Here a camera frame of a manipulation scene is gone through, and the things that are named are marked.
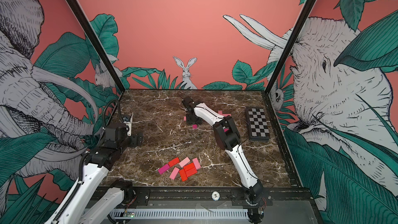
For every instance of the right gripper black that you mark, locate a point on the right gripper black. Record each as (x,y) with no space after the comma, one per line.
(188,121)

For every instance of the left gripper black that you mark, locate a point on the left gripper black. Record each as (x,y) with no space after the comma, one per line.
(135,141)

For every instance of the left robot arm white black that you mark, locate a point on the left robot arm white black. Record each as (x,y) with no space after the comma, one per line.
(93,168)

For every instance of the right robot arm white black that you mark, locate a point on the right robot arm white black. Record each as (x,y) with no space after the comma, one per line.
(227,138)

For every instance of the red block upper left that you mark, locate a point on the red block upper left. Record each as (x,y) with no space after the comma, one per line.
(174,162)

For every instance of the light pink block middle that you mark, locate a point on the light pink block middle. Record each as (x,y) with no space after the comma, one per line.
(184,162)

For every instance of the red block large center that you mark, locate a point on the red block large center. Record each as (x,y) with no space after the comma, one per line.
(190,169)

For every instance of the red block bottom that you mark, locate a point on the red block bottom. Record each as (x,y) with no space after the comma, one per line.
(183,175)

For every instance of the black white checkerboard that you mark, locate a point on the black white checkerboard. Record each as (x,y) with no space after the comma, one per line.
(257,125)

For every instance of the white slotted cable duct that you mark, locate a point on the white slotted cable duct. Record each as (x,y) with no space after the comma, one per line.
(167,213)

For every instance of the black front rail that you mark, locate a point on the black front rail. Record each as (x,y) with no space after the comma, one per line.
(235,195)

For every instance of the black left frame post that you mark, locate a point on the black left frame post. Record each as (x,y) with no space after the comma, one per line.
(94,40)

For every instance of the black frame post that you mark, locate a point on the black frame post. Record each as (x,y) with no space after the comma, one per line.
(94,40)
(298,27)

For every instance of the black right frame post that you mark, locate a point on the black right frame post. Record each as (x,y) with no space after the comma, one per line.
(298,27)

